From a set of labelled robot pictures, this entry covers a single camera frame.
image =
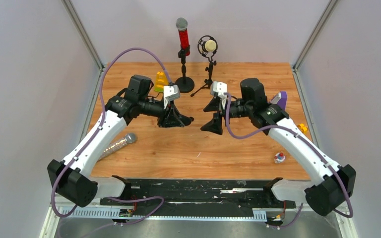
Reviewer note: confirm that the yellow toy vehicle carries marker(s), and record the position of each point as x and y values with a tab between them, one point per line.
303	128

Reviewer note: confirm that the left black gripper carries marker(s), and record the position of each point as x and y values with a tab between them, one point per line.
171	117

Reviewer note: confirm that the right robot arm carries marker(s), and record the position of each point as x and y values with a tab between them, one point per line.
330	184

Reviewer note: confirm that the purple phone stand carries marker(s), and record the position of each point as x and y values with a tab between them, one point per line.
283	102

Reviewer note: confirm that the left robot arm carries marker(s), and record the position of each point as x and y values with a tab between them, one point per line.
71	178

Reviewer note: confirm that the white cable duct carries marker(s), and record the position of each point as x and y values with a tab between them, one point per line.
122	213

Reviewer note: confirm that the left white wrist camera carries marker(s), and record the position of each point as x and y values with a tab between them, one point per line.
170	93

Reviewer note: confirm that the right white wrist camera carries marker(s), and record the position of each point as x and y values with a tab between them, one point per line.
219	92

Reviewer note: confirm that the black round-base mic stand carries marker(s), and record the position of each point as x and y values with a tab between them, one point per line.
184	83

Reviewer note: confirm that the red microphone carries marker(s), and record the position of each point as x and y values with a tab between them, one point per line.
182	27

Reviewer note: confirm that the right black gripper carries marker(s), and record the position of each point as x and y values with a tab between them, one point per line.
214	125

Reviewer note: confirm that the small red white toy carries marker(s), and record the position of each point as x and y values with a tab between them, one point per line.
279	157

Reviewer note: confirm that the white phone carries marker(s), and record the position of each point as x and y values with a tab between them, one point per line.
276	99

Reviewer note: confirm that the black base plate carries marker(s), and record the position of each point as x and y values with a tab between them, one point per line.
203	197

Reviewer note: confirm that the cream condenser microphone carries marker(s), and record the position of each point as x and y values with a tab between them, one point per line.
207	46

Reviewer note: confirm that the silver glitter microphone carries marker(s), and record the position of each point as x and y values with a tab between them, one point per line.
129	138

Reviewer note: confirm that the yellow green toy block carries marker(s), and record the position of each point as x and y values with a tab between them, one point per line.
160	82

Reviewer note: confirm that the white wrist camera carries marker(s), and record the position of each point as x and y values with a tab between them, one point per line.
170	93
219	92

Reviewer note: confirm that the black tripod mic stand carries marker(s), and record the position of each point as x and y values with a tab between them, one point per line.
207	82

